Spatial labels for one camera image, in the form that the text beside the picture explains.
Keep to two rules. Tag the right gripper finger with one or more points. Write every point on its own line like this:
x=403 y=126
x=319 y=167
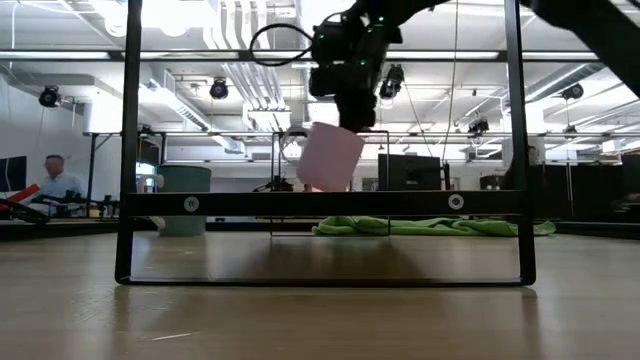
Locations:
x=346 y=112
x=367 y=112

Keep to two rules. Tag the pink cup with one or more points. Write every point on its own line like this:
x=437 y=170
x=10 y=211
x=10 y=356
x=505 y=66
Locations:
x=330 y=155

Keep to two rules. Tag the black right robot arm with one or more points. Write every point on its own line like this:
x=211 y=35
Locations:
x=600 y=30

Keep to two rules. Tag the black monitor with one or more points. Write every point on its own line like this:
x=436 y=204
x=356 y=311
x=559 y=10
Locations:
x=410 y=172

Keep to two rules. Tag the black ceiling spotlight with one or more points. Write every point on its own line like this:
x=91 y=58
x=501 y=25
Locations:
x=573 y=91
x=219 y=90
x=478 y=126
x=49 y=96

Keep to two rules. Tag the green cloth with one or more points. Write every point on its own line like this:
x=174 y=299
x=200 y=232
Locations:
x=425 y=227

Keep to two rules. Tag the person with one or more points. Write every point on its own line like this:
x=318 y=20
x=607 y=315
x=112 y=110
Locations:
x=57 y=185

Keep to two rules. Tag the red bar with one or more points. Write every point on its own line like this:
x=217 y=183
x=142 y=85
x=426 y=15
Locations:
x=22 y=194

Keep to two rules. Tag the black curved object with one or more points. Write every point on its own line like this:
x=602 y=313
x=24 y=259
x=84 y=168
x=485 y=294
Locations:
x=25 y=212

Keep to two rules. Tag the black ceiling camera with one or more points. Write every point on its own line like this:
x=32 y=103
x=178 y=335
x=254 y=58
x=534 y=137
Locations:
x=392 y=80

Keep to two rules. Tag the black metal shelf frame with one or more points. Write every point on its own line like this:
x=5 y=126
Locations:
x=320 y=204

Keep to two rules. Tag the black partition wall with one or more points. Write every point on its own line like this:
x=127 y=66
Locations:
x=585 y=190

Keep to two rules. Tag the black wall screen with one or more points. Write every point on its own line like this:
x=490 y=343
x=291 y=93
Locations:
x=12 y=174

